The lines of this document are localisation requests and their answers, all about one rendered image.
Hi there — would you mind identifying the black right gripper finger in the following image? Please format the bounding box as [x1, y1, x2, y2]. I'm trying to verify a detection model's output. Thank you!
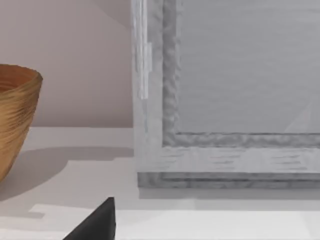
[62, 196, 117, 240]

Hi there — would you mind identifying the brown woven basket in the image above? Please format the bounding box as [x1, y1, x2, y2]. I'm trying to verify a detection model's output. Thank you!
[0, 63, 44, 184]

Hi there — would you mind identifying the grey cabinet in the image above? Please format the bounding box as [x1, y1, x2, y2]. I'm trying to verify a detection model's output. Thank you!
[130, 0, 320, 190]

